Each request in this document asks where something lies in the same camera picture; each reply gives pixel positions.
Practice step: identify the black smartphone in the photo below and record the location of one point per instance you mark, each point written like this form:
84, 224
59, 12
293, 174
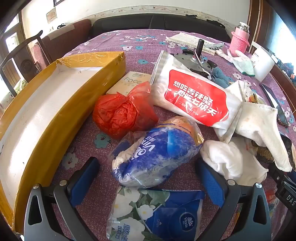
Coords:
274, 102

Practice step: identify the pink knit-sleeved bottle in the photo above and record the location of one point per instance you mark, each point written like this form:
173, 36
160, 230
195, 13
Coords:
239, 39

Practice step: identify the wooden glass cabinet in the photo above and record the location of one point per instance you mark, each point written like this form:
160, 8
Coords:
261, 20

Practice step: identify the beige facial tissue pack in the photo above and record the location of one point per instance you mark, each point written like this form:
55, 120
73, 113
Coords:
129, 82

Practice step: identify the white work glove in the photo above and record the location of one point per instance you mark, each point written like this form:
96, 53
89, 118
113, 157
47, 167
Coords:
242, 63

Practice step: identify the blue floral wet wipe pack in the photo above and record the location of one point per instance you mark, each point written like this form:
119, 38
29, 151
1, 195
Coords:
161, 215

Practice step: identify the yellow packet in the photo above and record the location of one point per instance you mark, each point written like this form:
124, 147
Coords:
254, 97

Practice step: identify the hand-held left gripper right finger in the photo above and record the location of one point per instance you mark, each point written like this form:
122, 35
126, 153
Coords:
211, 183

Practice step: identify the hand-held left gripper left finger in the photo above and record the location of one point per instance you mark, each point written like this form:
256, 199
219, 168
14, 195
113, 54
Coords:
85, 182

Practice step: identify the black bag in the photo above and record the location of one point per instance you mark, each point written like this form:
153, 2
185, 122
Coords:
216, 23

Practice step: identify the dark snack packet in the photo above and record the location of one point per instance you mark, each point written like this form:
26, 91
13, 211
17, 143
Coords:
266, 151

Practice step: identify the dark wooden chair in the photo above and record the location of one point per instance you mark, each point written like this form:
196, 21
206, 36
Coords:
20, 62

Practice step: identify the printed paper sheets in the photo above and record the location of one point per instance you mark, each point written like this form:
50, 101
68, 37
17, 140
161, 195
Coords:
185, 39

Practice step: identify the black sofa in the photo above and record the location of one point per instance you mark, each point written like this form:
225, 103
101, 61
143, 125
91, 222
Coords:
143, 24

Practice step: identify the white pen box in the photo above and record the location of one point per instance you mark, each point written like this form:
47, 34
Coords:
214, 45

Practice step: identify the yellow taped cardboard box tray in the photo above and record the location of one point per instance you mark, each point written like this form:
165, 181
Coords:
46, 102

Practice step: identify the blue tissue roll pack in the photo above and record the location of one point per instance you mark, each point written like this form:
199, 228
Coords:
157, 155

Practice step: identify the red plastic bag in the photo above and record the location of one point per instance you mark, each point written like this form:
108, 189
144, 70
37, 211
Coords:
120, 113

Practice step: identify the white plastic jar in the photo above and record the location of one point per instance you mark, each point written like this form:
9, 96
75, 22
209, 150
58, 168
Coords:
263, 63

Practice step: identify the stained white cloth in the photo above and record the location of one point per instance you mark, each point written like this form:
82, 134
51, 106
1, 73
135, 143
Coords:
261, 125

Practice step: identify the white wet wipe pack red label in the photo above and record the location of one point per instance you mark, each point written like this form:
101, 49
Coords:
192, 92

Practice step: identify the white plastic bag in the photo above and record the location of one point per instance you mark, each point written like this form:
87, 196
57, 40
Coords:
229, 160

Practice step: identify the purple floral tablecloth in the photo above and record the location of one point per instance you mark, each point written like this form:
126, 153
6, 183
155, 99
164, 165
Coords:
143, 48

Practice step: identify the framed wall picture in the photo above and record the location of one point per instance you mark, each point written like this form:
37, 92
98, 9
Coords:
51, 15

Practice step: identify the blue cloth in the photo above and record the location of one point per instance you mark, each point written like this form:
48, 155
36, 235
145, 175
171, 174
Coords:
222, 77

